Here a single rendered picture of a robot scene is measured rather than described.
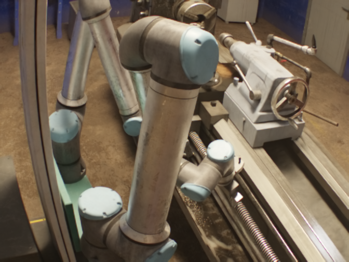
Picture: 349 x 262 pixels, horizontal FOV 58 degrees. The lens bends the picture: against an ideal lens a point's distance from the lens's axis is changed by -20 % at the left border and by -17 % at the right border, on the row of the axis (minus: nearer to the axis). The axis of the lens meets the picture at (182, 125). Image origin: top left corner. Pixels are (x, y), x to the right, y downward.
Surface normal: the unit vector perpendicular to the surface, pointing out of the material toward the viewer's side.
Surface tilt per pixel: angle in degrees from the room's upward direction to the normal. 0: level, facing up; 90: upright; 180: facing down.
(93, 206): 5
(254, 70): 82
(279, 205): 36
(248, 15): 90
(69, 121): 5
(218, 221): 0
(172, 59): 88
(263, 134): 90
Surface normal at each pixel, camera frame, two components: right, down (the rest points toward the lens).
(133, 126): 0.11, 0.63
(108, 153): 0.11, -0.83
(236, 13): 0.36, 0.55
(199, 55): 0.82, 0.29
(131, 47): -0.70, 0.44
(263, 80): -0.89, -0.06
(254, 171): -0.45, -0.60
